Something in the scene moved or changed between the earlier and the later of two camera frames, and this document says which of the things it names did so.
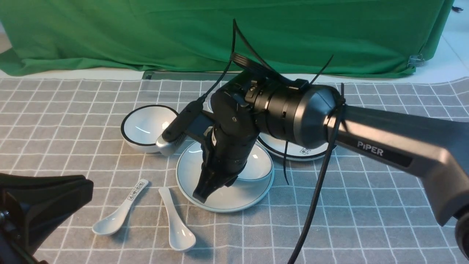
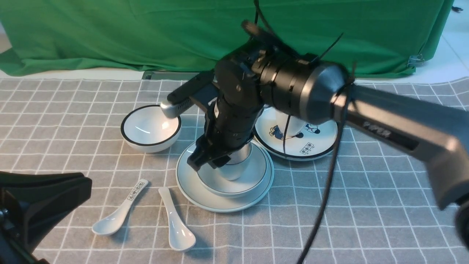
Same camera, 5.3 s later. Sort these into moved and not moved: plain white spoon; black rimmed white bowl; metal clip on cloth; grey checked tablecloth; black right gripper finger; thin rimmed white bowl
Moved: black right gripper finger; thin rimmed white bowl
Not moved: black rimmed white bowl; plain white spoon; grey checked tablecloth; metal clip on cloth
